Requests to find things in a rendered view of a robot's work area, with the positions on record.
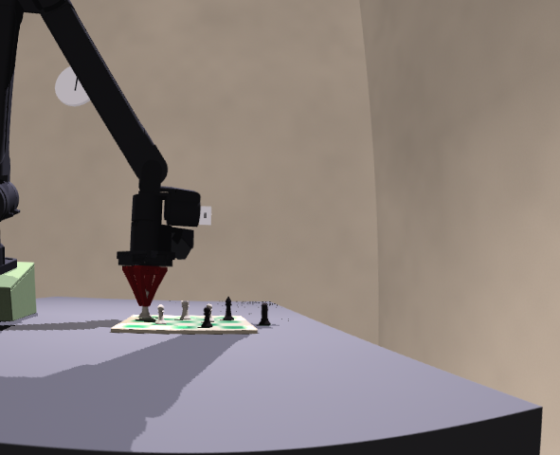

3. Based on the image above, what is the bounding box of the green and cream chessboard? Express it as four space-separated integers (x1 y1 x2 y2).
111 315 258 335

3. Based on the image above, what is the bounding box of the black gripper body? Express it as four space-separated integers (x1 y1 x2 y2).
117 221 175 266

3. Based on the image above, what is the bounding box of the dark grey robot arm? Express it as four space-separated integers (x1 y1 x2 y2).
0 0 201 260

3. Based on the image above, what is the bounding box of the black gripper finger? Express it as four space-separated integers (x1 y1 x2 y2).
122 265 154 306
133 265 168 307

